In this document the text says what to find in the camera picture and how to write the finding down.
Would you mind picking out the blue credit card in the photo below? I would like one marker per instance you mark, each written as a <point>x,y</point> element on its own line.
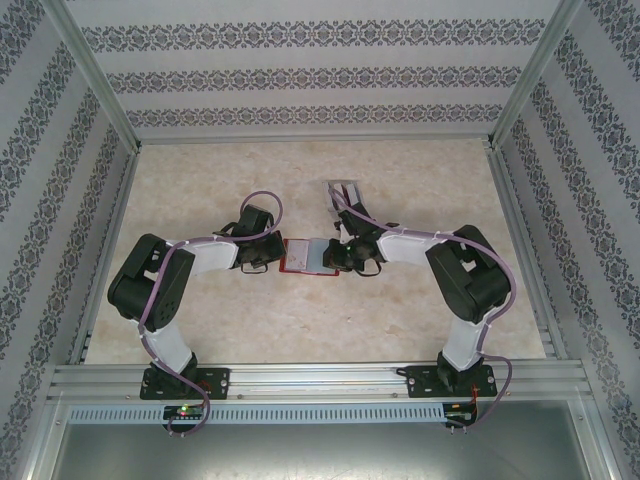
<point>317,255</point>

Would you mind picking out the red card holder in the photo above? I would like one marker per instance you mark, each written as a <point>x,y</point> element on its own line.
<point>300,255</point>

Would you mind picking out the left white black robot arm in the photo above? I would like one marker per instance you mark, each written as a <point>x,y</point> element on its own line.
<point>215,255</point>

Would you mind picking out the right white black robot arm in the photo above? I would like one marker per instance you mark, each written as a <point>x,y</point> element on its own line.
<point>400,250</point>

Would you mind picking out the red credit card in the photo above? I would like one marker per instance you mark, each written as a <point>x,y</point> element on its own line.
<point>346,192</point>

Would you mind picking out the aluminium mounting rail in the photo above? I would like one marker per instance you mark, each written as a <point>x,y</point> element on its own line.
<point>315,380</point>

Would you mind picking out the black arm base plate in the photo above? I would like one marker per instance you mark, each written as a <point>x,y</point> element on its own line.
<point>217,382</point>
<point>422,382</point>

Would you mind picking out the aluminium side rail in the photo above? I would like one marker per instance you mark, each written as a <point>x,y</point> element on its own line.
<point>102,260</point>
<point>525,200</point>

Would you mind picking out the aluminium frame post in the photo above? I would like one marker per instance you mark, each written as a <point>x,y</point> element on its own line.
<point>535,75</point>
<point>95,75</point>

